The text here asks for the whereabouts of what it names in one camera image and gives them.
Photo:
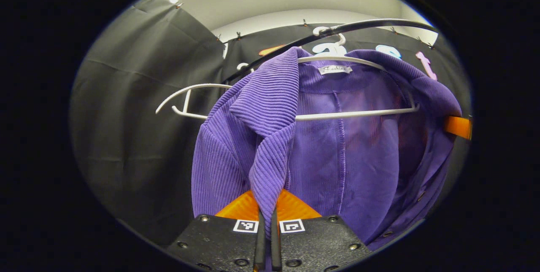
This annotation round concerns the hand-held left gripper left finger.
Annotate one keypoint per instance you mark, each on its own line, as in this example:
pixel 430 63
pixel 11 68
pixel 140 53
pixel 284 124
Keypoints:
pixel 219 242

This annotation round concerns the black backdrop cloth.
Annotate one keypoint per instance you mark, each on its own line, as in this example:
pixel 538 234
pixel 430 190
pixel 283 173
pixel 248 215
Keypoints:
pixel 139 116

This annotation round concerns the black clothes rack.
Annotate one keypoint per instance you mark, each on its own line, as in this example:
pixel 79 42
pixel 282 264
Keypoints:
pixel 371 23

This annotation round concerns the purple ribbed jacket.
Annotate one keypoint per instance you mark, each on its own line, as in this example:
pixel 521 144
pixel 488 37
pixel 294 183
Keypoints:
pixel 329 158

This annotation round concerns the white hanger with crossbar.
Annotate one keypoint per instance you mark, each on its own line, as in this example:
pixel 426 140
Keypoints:
pixel 185 90
pixel 358 114

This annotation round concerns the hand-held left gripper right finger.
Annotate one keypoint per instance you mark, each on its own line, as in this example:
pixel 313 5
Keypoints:
pixel 316 242

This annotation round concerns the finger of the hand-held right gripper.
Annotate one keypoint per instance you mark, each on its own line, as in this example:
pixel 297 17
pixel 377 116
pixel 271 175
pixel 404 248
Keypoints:
pixel 457 127

